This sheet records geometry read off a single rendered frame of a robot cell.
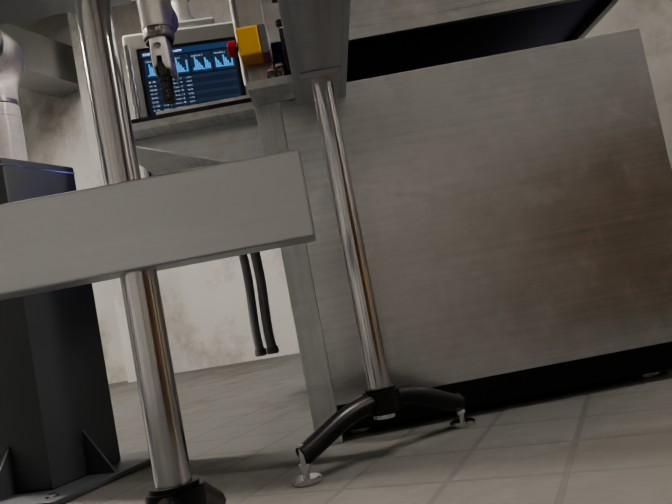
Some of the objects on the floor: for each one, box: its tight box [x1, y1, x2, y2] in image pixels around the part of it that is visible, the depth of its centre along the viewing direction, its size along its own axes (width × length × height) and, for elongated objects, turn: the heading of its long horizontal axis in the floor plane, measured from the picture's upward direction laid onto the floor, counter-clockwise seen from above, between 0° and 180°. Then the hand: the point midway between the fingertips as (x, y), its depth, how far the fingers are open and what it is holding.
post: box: [235, 0, 343, 445], centre depth 179 cm, size 6×6×210 cm
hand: (169, 96), depth 187 cm, fingers closed
